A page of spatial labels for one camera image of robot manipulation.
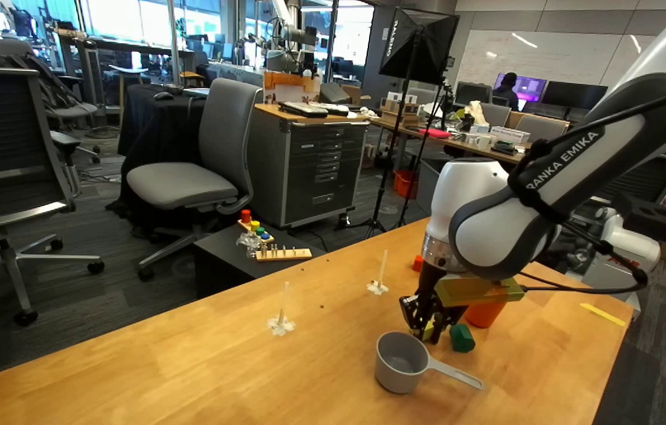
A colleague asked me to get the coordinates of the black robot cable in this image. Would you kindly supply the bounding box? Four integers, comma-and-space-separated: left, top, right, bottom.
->
505, 78, 666, 298

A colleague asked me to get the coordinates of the black mesh office chair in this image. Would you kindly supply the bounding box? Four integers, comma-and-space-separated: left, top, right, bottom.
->
0, 64, 106, 328

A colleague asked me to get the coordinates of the grey office chair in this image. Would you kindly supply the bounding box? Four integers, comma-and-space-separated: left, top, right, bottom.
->
123, 75, 267, 282

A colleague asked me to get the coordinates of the orange plastic cup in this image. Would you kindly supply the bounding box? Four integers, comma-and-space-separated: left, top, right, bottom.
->
463, 300, 510, 331

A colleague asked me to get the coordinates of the red bucket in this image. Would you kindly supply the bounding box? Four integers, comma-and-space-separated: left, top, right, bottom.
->
390, 167, 419, 201

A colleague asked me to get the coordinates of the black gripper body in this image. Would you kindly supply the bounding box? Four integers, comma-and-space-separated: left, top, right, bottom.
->
413, 260, 463, 314

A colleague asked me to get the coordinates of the green block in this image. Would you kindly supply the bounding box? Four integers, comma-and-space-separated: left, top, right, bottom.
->
449, 321, 477, 354

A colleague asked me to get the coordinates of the person in dark clothes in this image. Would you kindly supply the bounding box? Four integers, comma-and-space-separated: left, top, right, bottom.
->
490, 71, 521, 111

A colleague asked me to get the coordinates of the black cloth covered table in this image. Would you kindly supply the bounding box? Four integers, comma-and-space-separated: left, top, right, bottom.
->
116, 80, 209, 173

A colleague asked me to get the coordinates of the clear plastic piece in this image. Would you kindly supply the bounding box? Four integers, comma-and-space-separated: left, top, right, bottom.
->
233, 232, 267, 255

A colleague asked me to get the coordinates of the black low table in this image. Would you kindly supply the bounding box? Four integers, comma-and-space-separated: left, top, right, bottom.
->
191, 221, 352, 300

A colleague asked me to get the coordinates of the black keyboard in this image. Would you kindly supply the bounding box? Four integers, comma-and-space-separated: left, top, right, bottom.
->
275, 96, 352, 121

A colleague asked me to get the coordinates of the cluttered wooden desk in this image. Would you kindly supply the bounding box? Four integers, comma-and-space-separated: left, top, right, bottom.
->
369, 109, 530, 167

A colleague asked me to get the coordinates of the black softbox light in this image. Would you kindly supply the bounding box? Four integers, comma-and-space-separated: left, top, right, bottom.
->
377, 7, 461, 86

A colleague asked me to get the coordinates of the wooden block strip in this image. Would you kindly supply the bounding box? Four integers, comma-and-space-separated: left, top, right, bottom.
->
252, 246, 313, 265

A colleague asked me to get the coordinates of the black light stand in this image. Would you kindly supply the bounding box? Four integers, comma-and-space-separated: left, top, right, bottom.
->
366, 78, 430, 234

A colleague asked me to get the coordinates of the dark office chair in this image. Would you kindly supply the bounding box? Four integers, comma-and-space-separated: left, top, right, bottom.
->
0, 49, 104, 167

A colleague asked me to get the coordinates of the grey measuring cup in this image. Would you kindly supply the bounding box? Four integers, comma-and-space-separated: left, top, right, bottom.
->
372, 328, 485, 396

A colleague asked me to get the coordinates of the grey drawer cabinet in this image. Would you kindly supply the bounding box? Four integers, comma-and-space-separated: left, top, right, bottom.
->
247, 102, 372, 232

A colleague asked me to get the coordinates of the colourful stacking toy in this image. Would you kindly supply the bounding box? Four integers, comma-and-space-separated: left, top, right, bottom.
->
233, 206, 275, 253

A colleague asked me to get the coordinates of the white ABB robot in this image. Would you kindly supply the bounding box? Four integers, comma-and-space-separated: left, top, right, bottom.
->
595, 206, 664, 273

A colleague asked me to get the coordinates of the purple lit monitor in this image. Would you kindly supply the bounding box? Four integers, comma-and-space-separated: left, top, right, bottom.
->
490, 73, 550, 106

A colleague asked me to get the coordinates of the yellow tape strip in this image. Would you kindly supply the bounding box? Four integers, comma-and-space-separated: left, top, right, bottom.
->
579, 300, 627, 331

